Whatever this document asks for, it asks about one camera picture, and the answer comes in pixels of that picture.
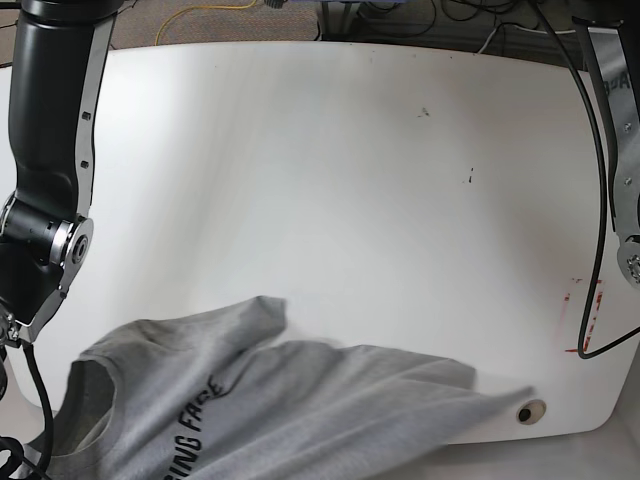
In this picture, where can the grey T-shirt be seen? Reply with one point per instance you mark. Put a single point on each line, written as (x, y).
(218, 396)

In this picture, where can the right table cable grommet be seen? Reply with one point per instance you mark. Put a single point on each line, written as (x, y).
(531, 412)

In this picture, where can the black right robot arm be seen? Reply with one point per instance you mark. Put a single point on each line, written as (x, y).
(59, 59)

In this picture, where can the red tape rectangle marking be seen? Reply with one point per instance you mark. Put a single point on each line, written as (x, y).
(572, 311)

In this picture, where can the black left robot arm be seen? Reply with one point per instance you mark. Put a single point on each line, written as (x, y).
(608, 32)

